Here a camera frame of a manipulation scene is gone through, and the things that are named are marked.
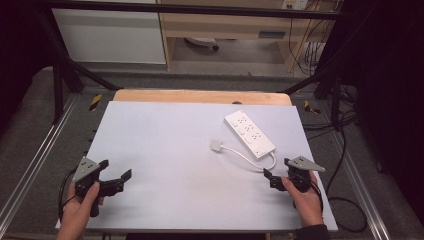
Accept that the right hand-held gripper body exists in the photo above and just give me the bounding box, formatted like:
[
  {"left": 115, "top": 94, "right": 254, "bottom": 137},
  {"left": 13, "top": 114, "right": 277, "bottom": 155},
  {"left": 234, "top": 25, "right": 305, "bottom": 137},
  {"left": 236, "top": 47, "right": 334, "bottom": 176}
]
[{"left": 286, "top": 155, "right": 326, "bottom": 194}]

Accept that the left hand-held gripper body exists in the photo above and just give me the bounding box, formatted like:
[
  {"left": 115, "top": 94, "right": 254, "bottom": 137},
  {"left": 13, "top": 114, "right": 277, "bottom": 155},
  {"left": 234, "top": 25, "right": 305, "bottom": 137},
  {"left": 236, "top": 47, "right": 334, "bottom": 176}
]
[{"left": 72, "top": 156, "right": 101, "bottom": 218}]

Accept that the white power cord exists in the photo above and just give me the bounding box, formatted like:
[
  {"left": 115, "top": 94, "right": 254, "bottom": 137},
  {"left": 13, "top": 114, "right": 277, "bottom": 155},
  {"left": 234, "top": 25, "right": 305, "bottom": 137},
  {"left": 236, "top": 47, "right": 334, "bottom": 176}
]
[{"left": 220, "top": 144, "right": 278, "bottom": 173}]

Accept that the white power strip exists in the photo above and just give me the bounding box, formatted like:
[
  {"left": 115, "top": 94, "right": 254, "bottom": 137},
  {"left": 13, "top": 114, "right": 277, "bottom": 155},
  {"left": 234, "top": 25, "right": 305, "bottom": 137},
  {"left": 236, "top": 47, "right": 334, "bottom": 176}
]
[{"left": 223, "top": 109, "right": 277, "bottom": 161}]

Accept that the person's right hand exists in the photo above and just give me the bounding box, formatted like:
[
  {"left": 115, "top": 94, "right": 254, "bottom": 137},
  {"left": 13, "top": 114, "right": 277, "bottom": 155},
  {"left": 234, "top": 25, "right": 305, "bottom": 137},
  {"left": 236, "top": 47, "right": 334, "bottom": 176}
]
[{"left": 281, "top": 170, "right": 325, "bottom": 229}]

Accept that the person's left hand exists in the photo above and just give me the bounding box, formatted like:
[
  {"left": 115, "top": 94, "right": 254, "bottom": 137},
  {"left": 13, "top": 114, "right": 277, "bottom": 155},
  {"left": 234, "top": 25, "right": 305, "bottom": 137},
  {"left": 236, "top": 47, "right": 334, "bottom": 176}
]
[{"left": 55, "top": 181, "right": 105, "bottom": 240}]

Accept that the white table board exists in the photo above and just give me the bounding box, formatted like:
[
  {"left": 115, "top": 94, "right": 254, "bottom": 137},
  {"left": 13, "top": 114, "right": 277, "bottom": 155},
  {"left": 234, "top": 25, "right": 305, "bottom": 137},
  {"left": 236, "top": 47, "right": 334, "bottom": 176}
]
[{"left": 54, "top": 100, "right": 339, "bottom": 233}]

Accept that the wooden table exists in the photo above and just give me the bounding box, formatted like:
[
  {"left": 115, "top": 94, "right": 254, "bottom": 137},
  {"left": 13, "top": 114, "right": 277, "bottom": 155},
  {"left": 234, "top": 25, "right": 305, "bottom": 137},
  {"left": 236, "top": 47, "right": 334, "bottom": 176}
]
[{"left": 112, "top": 88, "right": 293, "bottom": 107}]

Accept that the white cabinet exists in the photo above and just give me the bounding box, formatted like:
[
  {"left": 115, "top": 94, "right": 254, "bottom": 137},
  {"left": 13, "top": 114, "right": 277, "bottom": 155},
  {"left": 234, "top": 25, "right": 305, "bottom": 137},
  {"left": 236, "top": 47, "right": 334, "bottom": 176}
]
[{"left": 51, "top": 0, "right": 167, "bottom": 65}]

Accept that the office chair base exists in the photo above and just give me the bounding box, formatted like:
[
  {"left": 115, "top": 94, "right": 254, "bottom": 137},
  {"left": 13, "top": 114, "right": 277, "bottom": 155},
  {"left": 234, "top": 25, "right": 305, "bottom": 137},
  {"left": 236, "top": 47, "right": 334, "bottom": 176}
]
[{"left": 184, "top": 36, "right": 221, "bottom": 52}]

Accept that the wooden desk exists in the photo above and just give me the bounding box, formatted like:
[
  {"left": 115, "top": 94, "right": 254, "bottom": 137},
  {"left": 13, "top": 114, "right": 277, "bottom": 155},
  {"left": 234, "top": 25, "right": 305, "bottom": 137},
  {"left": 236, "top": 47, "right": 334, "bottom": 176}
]
[{"left": 155, "top": 0, "right": 338, "bottom": 73}]

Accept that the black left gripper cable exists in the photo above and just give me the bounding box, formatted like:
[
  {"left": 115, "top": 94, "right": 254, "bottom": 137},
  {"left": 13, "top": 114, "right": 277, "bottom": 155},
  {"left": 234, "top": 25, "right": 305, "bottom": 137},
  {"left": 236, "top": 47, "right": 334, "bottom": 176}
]
[{"left": 57, "top": 167, "right": 78, "bottom": 222}]

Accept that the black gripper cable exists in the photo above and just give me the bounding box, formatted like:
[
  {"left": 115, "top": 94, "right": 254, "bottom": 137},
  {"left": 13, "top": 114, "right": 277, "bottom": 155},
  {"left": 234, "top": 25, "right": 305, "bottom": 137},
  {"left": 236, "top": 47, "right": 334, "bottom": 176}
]
[
  {"left": 309, "top": 126, "right": 369, "bottom": 234},
  {"left": 57, "top": 167, "right": 78, "bottom": 222}
]

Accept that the aluminium rail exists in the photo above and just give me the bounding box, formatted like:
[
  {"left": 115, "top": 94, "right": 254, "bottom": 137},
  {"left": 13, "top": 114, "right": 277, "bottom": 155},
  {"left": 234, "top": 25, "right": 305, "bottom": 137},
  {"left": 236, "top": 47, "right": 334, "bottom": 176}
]
[
  {"left": 328, "top": 128, "right": 392, "bottom": 240},
  {"left": 0, "top": 94, "right": 80, "bottom": 228}
]

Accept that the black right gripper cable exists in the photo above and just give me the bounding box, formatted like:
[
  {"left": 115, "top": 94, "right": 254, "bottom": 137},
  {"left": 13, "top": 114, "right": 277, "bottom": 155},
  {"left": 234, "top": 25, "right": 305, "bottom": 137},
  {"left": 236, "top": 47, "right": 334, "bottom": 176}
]
[{"left": 309, "top": 126, "right": 369, "bottom": 234}]

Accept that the bundle of black cables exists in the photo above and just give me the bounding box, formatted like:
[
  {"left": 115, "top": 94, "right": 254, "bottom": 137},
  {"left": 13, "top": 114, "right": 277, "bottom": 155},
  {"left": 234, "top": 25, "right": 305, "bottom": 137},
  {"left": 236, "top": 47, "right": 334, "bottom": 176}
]
[{"left": 288, "top": 0, "right": 359, "bottom": 133}]

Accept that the white wall outlet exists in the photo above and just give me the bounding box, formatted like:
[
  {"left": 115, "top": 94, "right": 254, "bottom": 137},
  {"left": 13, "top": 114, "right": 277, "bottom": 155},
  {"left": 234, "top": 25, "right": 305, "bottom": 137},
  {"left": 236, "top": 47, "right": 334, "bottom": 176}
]
[{"left": 280, "top": 0, "right": 310, "bottom": 11}]

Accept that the black metal frame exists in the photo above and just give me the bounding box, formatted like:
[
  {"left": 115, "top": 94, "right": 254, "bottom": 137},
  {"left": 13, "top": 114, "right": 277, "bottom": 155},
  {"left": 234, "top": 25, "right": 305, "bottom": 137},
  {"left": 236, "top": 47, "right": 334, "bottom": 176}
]
[{"left": 32, "top": 0, "right": 345, "bottom": 132}]

